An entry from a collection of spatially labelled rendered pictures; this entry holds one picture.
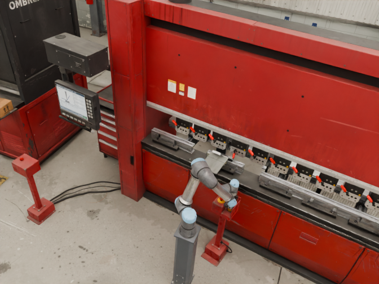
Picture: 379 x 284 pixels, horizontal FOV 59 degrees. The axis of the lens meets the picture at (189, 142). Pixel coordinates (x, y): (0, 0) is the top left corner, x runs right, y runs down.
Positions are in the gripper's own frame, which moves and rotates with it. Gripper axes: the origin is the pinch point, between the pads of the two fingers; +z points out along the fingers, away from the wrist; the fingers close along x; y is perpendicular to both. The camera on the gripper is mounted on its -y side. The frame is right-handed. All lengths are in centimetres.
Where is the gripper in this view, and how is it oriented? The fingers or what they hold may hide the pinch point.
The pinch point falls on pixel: (229, 208)
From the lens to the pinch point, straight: 314.7
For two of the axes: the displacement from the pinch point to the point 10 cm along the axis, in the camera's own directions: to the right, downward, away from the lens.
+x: -8.1, -4.1, 4.2
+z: -0.2, 7.4, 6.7
